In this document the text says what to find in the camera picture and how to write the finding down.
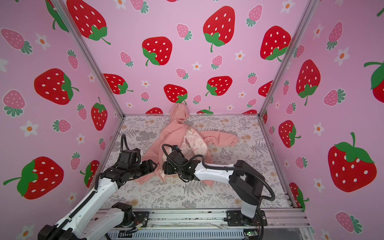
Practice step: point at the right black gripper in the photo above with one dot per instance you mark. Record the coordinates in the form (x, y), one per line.
(167, 167)

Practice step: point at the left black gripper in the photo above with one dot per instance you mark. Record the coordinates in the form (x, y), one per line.
(150, 165)

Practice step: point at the aluminium corner post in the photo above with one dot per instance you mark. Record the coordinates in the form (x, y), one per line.
(296, 38)
(87, 54)

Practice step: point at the left aluminium corner post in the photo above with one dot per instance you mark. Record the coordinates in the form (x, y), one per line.
(87, 54)

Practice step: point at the right aluminium corner post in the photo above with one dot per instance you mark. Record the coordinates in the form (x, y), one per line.
(296, 38)

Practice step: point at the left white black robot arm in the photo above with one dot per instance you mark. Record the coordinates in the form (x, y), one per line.
(76, 224)

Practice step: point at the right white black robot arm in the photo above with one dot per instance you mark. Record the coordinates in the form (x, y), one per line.
(247, 182)

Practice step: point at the pink hooded zip jacket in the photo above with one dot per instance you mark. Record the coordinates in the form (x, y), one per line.
(190, 141)

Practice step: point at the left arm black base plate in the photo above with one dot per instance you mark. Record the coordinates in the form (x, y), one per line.
(136, 218)

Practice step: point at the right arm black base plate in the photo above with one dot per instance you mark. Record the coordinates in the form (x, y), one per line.
(237, 219)

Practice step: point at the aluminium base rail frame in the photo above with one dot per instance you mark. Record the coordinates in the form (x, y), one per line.
(209, 224)

